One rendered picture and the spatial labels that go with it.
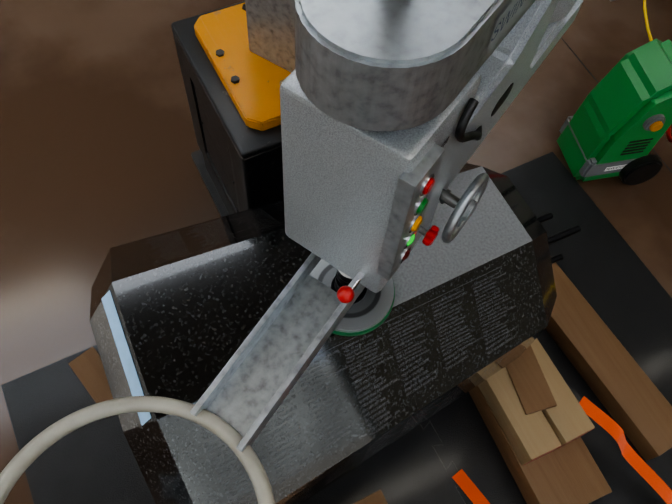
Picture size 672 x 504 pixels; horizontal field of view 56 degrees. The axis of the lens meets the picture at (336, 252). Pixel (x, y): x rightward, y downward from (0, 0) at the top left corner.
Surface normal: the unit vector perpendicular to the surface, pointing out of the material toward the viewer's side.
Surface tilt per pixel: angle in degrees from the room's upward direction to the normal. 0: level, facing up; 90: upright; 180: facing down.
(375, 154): 90
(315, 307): 9
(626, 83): 72
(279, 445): 45
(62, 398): 0
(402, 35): 0
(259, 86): 0
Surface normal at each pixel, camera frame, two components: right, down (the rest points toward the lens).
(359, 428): 0.36, 0.22
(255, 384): -0.04, -0.37
